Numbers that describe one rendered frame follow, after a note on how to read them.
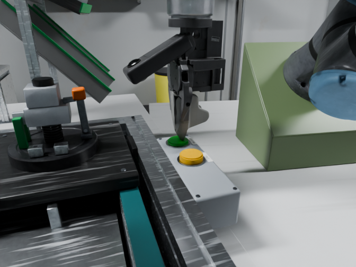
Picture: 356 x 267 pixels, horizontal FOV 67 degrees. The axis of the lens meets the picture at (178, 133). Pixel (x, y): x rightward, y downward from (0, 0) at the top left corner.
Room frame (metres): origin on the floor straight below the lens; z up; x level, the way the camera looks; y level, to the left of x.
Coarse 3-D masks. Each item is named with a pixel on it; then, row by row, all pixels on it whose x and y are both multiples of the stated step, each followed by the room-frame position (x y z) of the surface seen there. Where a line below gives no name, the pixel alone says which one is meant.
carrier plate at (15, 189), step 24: (0, 144) 0.44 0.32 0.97; (120, 144) 0.44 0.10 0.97; (0, 168) 0.36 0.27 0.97; (72, 168) 0.36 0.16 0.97; (96, 168) 0.36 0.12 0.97; (120, 168) 0.36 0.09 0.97; (0, 192) 0.30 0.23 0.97; (24, 192) 0.30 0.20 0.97; (48, 192) 0.30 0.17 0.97; (72, 192) 0.31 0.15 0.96; (96, 192) 0.32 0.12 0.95
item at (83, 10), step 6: (54, 0) 0.62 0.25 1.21; (60, 0) 0.62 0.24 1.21; (66, 0) 0.62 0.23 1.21; (72, 0) 0.63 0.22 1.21; (66, 6) 0.62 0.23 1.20; (72, 6) 0.63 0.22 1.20; (78, 6) 0.63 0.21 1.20; (84, 6) 0.65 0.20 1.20; (90, 6) 0.73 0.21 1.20; (78, 12) 0.63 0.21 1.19; (84, 12) 0.67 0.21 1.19
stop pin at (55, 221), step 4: (48, 204) 0.30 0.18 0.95; (52, 204) 0.30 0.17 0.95; (56, 204) 0.30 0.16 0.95; (48, 208) 0.29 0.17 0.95; (52, 208) 0.29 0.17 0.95; (56, 208) 0.29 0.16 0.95; (48, 212) 0.29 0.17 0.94; (52, 212) 0.29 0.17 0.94; (56, 212) 0.29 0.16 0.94; (48, 216) 0.29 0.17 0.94; (52, 216) 0.29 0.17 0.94; (56, 216) 0.29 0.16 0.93; (60, 216) 0.30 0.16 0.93; (52, 220) 0.29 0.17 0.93; (56, 220) 0.29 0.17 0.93; (60, 220) 0.29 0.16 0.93; (52, 224) 0.29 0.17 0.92; (56, 224) 0.29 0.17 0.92; (60, 224) 0.29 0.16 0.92
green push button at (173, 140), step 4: (176, 136) 0.48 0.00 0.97; (168, 140) 0.47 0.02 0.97; (172, 140) 0.46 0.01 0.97; (176, 140) 0.46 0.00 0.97; (180, 140) 0.46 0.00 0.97; (184, 140) 0.46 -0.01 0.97; (188, 140) 0.47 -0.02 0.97; (172, 144) 0.45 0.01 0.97; (176, 144) 0.45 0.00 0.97; (180, 144) 0.45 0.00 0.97; (184, 144) 0.45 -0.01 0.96
